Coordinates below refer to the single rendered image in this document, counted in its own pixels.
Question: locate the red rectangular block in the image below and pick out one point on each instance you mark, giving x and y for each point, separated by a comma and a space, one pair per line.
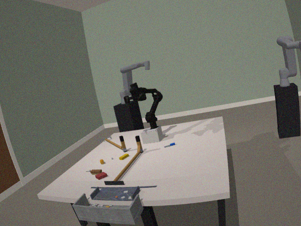
101, 175

